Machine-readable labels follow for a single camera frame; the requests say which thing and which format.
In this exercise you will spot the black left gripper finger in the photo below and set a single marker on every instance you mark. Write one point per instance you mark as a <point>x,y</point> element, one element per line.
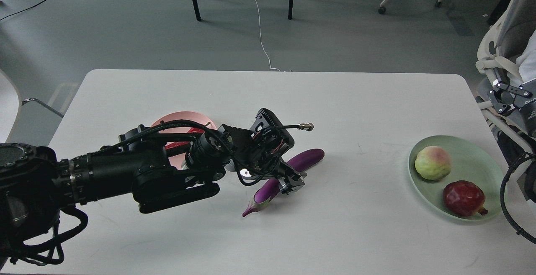
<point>290,183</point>
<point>292,170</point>

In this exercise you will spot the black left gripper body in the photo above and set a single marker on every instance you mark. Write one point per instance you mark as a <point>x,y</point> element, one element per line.
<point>255,153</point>

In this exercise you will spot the purple eggplant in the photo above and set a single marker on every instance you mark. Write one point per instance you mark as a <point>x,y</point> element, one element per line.
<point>263,197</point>

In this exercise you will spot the green pink peach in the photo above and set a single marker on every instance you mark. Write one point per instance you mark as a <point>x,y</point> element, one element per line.
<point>433,163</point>

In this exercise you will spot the red pomegranate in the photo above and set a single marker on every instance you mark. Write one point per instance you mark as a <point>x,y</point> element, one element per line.
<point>464,198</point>

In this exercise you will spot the red chili pepper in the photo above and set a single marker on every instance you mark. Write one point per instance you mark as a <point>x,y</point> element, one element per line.
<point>182,143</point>

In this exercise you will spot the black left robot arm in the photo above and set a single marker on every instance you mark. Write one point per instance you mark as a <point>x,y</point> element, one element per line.
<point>170,164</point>

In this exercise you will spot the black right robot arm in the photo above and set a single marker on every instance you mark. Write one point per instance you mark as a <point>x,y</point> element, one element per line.
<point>521,163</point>

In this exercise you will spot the pink plastic plate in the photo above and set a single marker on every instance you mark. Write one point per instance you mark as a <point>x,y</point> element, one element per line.
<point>176,118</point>

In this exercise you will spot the green plastic plate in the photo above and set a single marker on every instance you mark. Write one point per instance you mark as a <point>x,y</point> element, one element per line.
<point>470,163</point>

